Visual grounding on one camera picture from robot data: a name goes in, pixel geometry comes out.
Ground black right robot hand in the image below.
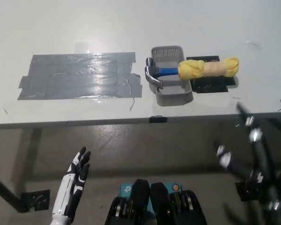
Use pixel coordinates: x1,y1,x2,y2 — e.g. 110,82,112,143
213,102,281,225

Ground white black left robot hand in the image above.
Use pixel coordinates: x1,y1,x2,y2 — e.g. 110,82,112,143
52,146,91,219

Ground blue hammer with yellow wrap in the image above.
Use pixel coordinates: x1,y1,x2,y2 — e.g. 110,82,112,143
144,56,240,89

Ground black robot torso blocks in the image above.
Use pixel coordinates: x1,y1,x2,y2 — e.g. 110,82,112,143
105,179,208,225

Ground black tape patch on desk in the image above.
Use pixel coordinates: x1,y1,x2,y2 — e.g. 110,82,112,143
186,55,239,94

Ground gray plastic basket container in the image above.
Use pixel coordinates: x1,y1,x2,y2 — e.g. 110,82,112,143
149,45,194,106

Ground black tape on table foot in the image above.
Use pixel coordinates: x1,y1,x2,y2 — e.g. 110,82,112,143
20,189,50,213
235,181,256,202

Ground teal router box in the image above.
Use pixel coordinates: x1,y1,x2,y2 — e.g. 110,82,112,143
118,182,184,216

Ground small black tape strip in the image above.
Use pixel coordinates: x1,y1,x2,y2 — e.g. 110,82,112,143
149,114,167,124

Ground gray duct tape patch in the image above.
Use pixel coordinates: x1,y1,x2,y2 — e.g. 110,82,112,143
16,52,143,101

